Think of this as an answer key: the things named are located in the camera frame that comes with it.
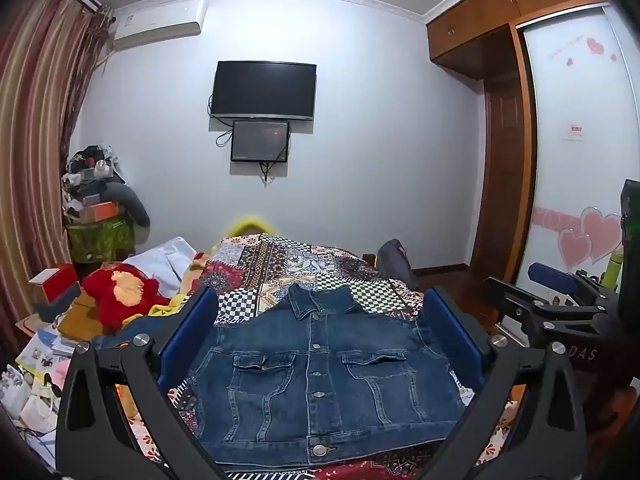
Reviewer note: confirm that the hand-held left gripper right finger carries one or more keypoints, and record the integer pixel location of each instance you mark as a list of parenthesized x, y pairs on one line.
[(450, 336)]

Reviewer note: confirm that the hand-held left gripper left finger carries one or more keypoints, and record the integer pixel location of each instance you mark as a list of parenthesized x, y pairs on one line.
[(192, 331)]

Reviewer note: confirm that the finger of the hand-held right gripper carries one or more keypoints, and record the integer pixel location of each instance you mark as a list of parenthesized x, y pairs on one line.
[(510, 301), (550, 275)]

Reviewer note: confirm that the blue denim jacket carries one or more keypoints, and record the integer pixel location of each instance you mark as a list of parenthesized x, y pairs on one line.
[(310, 385)]

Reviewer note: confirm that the yellow blanket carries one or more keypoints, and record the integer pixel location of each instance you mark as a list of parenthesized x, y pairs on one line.
[(165, 310)]

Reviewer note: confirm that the green bottle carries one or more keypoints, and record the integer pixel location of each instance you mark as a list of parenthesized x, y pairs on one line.
[(612, 272)]

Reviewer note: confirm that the white pillow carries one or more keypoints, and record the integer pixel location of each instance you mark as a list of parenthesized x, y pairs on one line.
[(162, 262)]

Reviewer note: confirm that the red plush toy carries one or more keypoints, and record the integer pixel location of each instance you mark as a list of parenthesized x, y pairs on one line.
[(125, 290)]

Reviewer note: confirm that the dark grey bag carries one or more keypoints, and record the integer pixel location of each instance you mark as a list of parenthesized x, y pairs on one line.
[(395, 260)]

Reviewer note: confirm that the patchwork printed blanket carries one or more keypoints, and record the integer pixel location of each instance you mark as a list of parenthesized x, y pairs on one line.
[(280, 265)]

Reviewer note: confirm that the brown cardboard box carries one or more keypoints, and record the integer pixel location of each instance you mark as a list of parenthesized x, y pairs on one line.
[(82, 322)]

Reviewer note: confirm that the yellow fluffy cloth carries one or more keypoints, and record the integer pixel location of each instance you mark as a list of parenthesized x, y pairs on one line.
[(250, 224)]

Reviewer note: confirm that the dark grey box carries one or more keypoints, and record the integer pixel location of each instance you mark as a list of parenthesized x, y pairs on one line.
[(60, 307)]

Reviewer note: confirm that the pink soft toy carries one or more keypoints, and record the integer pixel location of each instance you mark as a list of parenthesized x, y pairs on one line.
[(59, 375)]

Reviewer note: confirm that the red box with white lid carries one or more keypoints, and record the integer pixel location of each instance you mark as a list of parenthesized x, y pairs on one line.
[(57, 285)]

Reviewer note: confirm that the red and white door sticker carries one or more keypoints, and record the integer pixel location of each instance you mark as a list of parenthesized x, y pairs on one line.
[(574, 132)]

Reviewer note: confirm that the orange box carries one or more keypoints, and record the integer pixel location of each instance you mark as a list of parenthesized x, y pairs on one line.
[(100, 211)]

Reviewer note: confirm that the pile of papers and bags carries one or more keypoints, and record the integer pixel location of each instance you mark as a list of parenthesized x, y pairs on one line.
[(35, 385)]

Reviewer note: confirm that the pile of mixed clutter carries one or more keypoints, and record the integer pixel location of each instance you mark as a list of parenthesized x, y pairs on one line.
[(90, 170)]

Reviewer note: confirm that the white sliding wardrobe door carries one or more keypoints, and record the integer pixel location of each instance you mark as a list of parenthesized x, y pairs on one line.
[(575, 85)]

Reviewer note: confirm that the striped brown curtain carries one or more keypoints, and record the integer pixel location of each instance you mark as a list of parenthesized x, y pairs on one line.
[(35, 135)]

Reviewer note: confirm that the wooden overhead cabinet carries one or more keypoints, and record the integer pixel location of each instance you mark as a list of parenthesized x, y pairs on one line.
[(475, 25)]

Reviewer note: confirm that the white air conditioner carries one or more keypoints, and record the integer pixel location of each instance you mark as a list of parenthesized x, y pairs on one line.
[(160, 22)]

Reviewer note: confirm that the small black wall monitor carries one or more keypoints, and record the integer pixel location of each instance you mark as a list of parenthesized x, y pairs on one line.
[(260, 141)]

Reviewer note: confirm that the black wall television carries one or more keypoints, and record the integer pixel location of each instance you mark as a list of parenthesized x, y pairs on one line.
[(263, 90)]

